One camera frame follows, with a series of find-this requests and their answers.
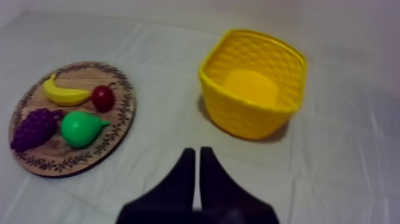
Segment green toy pear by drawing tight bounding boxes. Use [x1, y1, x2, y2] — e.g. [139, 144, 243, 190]
[60, 111, 111, 149]

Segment yellow toy banana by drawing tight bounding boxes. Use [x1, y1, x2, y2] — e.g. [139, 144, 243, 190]
[42, 73, 93, 107]

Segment round wooden board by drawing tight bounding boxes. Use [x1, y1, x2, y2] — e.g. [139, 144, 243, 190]
[8, 61, 138, 178]

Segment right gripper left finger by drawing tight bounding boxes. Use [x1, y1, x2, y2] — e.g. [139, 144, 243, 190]
[115, 147, 196, 224]

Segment purple toy grapes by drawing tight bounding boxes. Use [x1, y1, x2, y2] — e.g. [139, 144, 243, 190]
[10, 108, 65, 153]

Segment small red fruit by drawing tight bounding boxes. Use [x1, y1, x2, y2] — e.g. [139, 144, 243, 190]
[91, 82, 116, 113]

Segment yellow plastic basket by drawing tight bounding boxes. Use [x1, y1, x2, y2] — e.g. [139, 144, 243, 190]
[198, 29, 308, 141]

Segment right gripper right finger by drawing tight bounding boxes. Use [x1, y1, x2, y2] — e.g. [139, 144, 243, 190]
[199, 146, 280, 224]

